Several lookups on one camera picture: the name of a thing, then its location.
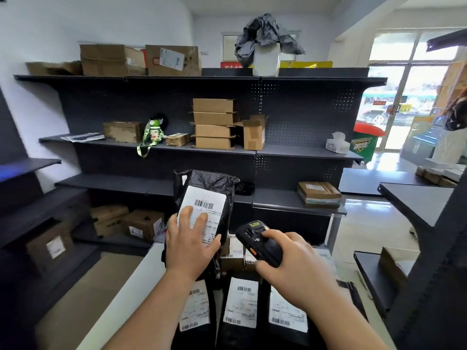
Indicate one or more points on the white foam box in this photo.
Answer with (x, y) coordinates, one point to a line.
(266, 60)

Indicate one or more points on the white tissue pack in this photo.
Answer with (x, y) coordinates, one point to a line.
(337, 145)

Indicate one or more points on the person's left hand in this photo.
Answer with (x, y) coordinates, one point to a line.
(186, 251)

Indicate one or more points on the small labelled cardboard box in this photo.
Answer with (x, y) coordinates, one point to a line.
(250, 260)
(233, 253)

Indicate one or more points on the green bin red lid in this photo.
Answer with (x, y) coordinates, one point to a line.
(366, 142)

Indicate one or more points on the cardboard box with small label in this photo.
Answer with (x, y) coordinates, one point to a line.
(144, 224)

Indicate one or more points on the yellow sign board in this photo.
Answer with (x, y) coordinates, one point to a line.
(306, 64)

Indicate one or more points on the person's right hand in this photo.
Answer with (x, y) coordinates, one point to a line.
(301, 269)

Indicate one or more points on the crumpled grey plastic bag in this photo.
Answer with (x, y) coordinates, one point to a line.
(262, 32)

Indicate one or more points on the person's left middle finger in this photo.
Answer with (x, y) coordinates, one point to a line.
(186, 217)

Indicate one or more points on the row of small parcels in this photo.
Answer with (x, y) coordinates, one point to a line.
(437, 174)

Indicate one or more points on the small brown cardboard box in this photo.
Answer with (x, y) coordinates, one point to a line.
(178, 139)

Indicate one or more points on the dark cardboard box white label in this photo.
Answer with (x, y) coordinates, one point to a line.
(49, 247)

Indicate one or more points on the person's right thumb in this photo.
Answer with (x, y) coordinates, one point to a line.
(275, 235)

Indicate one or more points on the dark grey side shelf unit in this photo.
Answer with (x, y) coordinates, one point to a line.
(22, 200)

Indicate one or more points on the grey mailer bag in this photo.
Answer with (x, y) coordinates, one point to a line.
(83, 137)

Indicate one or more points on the person's right forearm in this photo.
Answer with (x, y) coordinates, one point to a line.
(343, 324)

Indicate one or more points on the person's left thumb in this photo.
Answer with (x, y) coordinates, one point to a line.
(213, 246)

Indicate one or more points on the large taped cardboard box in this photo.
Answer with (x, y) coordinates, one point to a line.
(109, 60)

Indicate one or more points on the long dark grey shelf unit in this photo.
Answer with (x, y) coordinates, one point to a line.
(299, 105)

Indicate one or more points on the flat cardboard parcel with label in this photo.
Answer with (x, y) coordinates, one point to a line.
(319, 193)

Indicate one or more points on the flat plain cardboard box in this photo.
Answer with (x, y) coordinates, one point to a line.
(214, 118)
(213, 105)
(213, 130)
(213, 142)

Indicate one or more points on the glass entrance door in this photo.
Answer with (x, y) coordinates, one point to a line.
(401, 87)

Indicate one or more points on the person's left forearm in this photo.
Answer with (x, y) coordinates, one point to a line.
(153, 313)

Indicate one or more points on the dark grey tall shelf unit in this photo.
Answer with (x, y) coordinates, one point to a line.
(434, 258)

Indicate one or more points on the taped brown cardboard box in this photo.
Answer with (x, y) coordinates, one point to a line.
(122, 131)

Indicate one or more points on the large cardboard box white label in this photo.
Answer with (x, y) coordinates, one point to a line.
(171, 60)

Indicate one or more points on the red sign board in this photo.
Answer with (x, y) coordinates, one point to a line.
(230, 65)

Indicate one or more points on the open cardboard box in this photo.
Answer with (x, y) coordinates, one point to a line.
(253, 134)

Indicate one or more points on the dark grey low shelf unit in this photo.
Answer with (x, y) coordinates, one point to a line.
(379, 180)

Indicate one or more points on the cardboard box with white sheet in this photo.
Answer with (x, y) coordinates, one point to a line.
(396, 266)

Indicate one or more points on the black handheld barcode scanner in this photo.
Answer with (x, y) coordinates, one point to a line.
(255, 240)

